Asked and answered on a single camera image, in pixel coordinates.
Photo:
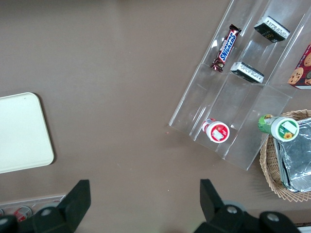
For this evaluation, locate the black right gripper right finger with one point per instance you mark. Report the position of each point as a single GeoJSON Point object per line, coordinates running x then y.
{"type": "Point", "coordinates": [216, 216]}

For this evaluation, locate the Snickers chocolate bar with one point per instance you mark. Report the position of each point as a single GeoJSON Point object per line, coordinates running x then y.
{"type": "Point", "coordinates": [227, 47]}

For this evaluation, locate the light wicker basket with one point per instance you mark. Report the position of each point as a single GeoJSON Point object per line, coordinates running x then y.
{"type": "Point", "coordinates": [267, 157]}

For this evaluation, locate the silver foil packets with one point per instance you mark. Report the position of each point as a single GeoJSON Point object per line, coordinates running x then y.
{"type": "Point", "coordinates": [296, 157]}

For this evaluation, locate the black chocolate box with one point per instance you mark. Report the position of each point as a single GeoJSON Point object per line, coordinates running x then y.
{"type": "Point", "coordinates": [272, 30]}
{"type": "Point", "coordinates": [246, 72]}

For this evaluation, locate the red-capped yogurt bottle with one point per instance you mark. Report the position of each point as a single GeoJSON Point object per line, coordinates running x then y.
{"type": "Point", "coordinates": [217, 132]}

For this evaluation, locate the clear acrylic tiered rack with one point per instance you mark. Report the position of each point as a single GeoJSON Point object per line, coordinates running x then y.
{"type": "Point", "coordinates": [243, 109]}

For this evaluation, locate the red chocolate-chip cookie box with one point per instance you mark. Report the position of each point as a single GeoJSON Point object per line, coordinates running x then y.
{"type": "Point", "coordinates": [302, 72]}

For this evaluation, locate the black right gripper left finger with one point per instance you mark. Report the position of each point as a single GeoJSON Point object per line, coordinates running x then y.
{"type": "Point", "coordinates": [70, 208]}

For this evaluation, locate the cream plastic tray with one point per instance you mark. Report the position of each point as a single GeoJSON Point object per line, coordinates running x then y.
{"type": "Point", "coordinates": [22, 133]}

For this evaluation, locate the green-labelled yogurt bottle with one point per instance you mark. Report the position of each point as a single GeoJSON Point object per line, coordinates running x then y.
{"type": "Point", "coordinates": [284, 128]}

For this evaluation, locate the clear acrylic bottle rack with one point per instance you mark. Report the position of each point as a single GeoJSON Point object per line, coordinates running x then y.
{"type": "Point", "coordinates": [36, 200]}

